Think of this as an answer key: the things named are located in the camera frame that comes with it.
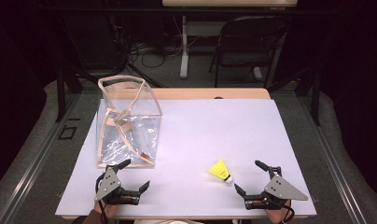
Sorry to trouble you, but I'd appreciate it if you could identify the transparent bag with beige trim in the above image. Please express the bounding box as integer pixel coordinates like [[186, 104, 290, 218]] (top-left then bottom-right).
[[96, 75, 163, 169]]

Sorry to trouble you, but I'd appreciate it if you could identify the black metal stand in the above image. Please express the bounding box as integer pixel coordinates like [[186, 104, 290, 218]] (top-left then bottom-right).
[[55, 65, 84, 123], [266, 66, 322, 127]]

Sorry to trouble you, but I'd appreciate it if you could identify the white desk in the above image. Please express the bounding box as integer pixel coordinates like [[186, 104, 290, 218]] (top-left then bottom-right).
[[161, 0, 299, 79]]

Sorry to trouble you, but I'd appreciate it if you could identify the white table mat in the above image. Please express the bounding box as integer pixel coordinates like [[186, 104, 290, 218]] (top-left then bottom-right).
[[55, 98, 317, 217]]

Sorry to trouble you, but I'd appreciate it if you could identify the person's left hand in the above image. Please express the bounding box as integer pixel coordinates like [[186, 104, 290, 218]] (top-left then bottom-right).
[[94, 200, 119, 219]]

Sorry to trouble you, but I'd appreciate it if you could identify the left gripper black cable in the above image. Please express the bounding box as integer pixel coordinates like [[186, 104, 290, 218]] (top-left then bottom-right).
[[95, 173, 109, 224]]

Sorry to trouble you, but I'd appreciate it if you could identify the yellow shuttlecock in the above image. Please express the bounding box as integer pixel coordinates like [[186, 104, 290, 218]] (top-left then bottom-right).
[[207, 159, 234, 184]]

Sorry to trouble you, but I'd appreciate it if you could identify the wooden table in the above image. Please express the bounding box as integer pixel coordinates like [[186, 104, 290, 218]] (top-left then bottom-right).
[[55, 87, 317, 220]]

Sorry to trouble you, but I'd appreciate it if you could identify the black folding chair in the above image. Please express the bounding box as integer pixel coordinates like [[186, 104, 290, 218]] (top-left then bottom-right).
[[209, 16, 289, 89]]

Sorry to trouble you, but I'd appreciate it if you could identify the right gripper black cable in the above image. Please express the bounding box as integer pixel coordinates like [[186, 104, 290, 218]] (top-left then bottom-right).
[[279, 199, 297, 224]]

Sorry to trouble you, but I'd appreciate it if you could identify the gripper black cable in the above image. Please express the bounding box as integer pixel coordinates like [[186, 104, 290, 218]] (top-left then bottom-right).
[[279, 199, 297, 224], [95, 173, 109, 224]]

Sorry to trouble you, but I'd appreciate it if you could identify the bundle of floor cables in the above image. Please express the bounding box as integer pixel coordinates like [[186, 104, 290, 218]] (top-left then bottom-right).
[[127, 15, 203, 69]]

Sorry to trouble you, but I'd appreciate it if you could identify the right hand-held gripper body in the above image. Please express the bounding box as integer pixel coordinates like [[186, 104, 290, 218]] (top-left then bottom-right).
[[244, 166, 309, 211]]

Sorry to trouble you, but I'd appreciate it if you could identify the person's right hand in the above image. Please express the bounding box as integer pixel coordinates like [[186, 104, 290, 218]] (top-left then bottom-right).
[[264, 200, 299, 224]]

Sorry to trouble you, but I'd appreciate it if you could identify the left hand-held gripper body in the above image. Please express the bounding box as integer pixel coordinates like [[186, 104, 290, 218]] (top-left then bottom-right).
[[93, 164, 142, 206]]

